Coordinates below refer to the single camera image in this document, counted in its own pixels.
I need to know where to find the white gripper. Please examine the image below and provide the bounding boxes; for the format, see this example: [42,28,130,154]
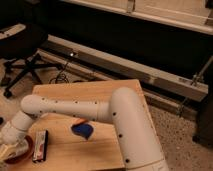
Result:
[1,124,27,145]

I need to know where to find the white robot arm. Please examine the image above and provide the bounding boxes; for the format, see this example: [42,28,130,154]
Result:
[0,87,169,171]

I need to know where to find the orange ceramic bowl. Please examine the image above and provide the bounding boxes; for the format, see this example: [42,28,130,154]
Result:
[5,135,34,164]

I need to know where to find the wooden table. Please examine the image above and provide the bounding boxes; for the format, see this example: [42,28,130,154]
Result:
[13,78,158,171]

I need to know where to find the black office chair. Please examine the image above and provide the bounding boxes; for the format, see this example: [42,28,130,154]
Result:
[0,23,62,98]

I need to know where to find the orange toy carrot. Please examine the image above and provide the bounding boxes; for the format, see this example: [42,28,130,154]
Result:
[73,118,88,125]

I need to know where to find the clear plastic water bottle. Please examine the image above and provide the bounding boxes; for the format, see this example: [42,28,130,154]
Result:
[0,141,28,162]

